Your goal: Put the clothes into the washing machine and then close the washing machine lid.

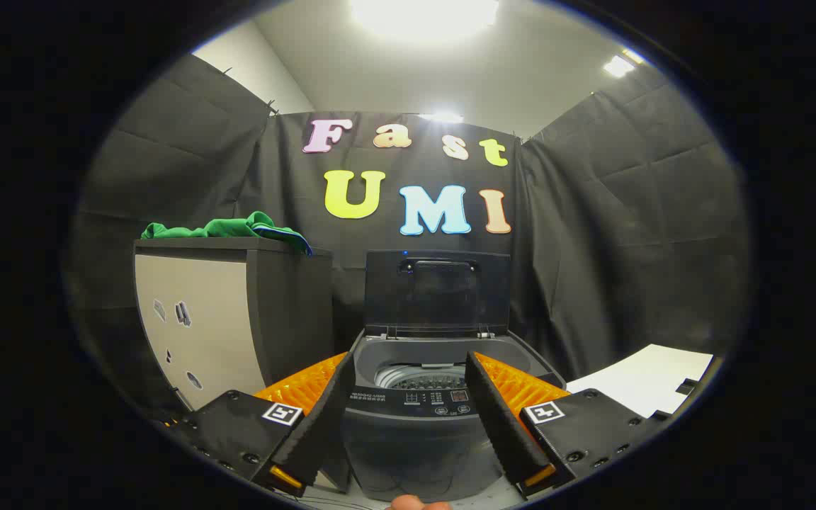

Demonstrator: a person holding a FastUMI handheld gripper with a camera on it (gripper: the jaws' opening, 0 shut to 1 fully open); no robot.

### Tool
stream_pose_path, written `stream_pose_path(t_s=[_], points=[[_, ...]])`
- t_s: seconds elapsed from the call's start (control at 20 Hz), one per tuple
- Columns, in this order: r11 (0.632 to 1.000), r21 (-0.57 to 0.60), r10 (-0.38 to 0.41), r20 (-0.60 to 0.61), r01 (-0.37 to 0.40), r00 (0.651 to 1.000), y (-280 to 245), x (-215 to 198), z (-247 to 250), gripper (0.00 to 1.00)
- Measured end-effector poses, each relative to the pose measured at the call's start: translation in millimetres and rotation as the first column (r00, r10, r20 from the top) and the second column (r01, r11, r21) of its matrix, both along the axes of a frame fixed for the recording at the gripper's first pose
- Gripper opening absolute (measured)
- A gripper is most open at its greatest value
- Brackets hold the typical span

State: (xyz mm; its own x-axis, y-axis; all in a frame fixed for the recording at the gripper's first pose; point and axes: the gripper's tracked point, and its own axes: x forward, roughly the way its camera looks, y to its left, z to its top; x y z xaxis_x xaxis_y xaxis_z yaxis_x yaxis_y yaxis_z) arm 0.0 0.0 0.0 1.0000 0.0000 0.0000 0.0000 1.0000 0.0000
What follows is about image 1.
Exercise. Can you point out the grey top-loading washing machine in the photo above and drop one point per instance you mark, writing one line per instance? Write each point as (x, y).
(408, 446)

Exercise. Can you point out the large ceiling light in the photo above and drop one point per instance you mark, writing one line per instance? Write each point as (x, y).
(423, 14)

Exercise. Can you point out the dark transparent washing machine lid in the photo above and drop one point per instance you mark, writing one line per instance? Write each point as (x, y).
(436, 304)

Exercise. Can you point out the grey and beige cabinet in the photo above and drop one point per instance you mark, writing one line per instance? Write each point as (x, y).
(287, 312)

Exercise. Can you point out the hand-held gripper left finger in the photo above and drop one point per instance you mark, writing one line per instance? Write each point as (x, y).
(323, 425)

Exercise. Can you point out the green garment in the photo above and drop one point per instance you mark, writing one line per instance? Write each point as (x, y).
(227, 228)

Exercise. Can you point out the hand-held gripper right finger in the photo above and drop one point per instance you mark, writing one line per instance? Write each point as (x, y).
(500, 425)

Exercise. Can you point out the black backdrop cloth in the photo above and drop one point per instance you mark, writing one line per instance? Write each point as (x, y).
(627, 212)

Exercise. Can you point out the ceiling light behind backdrop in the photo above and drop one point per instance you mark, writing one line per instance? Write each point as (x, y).
(443, 117)

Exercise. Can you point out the small ceiling light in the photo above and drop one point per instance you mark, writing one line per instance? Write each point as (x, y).
(619, 65)

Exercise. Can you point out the white flat board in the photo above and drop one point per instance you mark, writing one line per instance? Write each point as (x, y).
(645, 379)

